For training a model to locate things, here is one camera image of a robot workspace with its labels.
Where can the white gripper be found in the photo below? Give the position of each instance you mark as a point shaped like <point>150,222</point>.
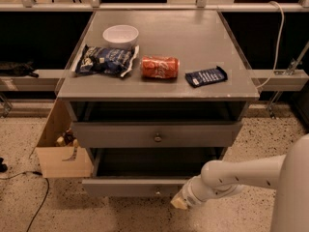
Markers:
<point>187,194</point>

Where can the grey drawer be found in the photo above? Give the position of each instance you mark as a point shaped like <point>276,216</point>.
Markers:
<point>145,172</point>
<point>155,134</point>

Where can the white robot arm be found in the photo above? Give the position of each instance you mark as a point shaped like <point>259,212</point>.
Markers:
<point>288,175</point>

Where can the grey drawer cabinet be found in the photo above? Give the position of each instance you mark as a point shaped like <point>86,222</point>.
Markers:
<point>199,39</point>

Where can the dark blue snack bar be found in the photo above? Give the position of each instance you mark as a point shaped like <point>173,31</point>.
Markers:
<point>206,77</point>

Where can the items in cardboard box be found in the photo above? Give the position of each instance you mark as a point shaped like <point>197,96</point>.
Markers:
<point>67,138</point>

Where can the cardboard box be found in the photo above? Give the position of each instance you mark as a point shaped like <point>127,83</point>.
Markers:
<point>60,157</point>

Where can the blue chip bag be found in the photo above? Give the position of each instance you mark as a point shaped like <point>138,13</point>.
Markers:
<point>106,60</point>

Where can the white bowl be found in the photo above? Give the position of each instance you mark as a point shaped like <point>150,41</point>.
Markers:
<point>121,36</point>

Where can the black object on shelf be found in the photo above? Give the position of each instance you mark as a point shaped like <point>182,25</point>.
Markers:
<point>17,69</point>

